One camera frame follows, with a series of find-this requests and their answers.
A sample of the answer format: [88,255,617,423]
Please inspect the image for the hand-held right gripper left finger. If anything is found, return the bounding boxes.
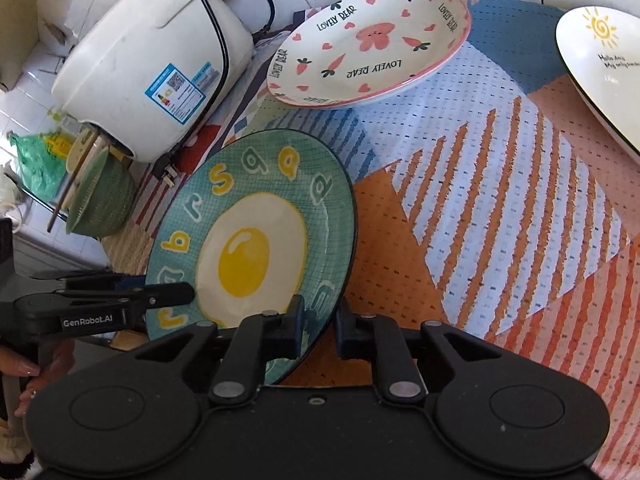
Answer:
[133,294,306,407]

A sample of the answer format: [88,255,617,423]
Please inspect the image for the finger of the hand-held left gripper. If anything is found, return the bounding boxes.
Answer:
[30,269,119,291]
[142,282,196,312]

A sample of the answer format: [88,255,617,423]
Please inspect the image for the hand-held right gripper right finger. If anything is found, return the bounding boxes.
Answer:
[333,297,506,406]

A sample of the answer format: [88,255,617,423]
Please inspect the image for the teal fried egg plate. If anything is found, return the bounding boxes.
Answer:
[144,129,359,387]

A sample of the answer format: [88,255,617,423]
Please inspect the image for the person's left hand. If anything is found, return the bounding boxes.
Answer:
[0,341,77,418]

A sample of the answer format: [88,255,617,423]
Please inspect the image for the green colander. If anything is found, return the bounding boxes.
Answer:
[66,144,136,237]

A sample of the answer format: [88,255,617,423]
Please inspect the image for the wooden chopsticks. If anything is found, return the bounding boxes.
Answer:
[46,127,104,234]

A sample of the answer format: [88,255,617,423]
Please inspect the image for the green plastic bag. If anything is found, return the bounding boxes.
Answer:
[14,132,69,204]

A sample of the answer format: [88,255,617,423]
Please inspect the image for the beige rice paddle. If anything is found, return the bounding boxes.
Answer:
[66,130,96,174]

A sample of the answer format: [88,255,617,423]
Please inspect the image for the yellow plastic object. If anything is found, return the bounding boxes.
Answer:
[42,130,77,159]

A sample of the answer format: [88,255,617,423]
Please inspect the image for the colourful patterned table mat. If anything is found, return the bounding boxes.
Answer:
[102,0,640,480]

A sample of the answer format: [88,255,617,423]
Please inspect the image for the white rice cooker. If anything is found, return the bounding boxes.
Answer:
[50,0,256,164]

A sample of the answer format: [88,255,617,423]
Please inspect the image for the white plate pink carrot print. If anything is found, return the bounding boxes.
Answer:
[266,0,473,110]

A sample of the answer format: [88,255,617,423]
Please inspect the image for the white plate black rim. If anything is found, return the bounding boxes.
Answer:
[554,5,640,159]

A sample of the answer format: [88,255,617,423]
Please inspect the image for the black power cable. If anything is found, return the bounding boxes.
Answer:
[151,0,277,187]

